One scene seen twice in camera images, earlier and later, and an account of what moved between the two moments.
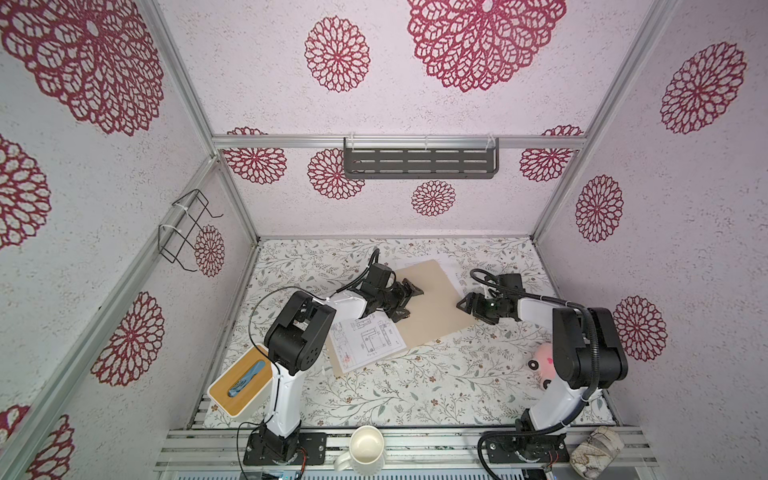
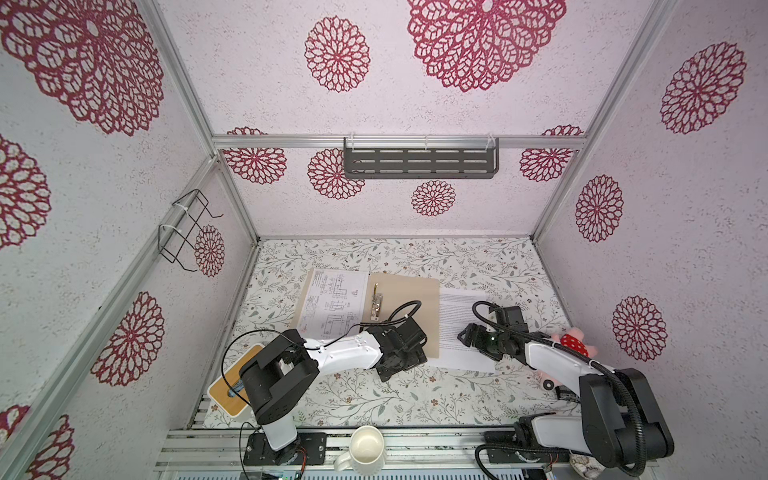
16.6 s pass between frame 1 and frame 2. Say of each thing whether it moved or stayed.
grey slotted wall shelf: stayed
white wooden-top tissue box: stayed
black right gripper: moved
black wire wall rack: stayed
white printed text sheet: moved
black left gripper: moved
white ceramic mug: stayed
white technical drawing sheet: moved
